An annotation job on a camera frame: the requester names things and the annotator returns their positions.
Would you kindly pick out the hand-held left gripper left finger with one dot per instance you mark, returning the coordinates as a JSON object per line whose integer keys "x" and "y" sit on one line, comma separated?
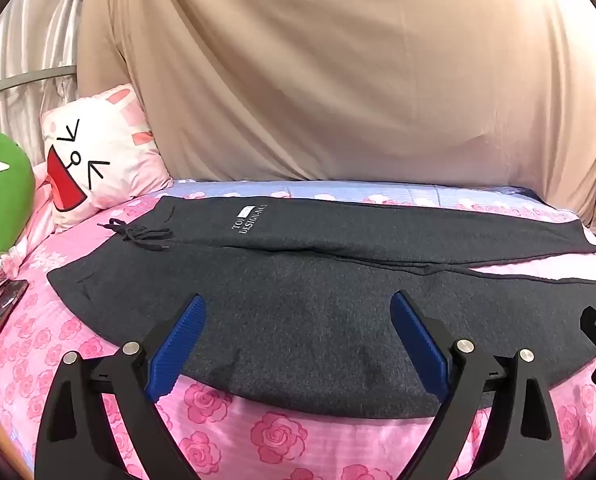
{"x": 175, "y": 345}

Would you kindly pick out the pink floral bed sheet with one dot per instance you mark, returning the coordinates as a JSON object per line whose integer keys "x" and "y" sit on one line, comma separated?
{"x": 278, "y": 435}

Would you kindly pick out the grey metal rail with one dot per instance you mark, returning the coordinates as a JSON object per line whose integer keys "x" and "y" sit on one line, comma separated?
{"x": 28, "y": 76}

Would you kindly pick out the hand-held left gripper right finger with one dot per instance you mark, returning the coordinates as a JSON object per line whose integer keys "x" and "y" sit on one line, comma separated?
{"x": 420, "y": 345}

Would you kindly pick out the pink striped pillow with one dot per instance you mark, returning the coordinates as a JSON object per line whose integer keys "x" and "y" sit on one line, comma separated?
{"x": 40, "y": 210}

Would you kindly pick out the dark grey pants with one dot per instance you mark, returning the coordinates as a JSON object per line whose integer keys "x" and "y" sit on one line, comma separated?
{"x": 303, "y": 300}

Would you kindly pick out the beige hanging cloth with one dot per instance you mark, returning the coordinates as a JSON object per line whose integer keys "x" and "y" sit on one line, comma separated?
{"x": 328, "y": 85}

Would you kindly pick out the cartoon face pillow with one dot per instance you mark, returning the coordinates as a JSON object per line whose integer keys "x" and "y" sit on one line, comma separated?
{"x": 108, "y": 160}

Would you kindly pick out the green plush toy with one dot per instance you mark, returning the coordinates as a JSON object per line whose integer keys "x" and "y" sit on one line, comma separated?
{"x": 3, "y": 200}

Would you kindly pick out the black eyeglasses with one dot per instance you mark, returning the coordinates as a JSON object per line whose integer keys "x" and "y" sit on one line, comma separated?
{"x": 9, "y": 294}

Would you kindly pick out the silver satin curtain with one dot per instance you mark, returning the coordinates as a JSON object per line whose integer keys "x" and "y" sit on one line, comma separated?
{"x": 28, "y": 25}

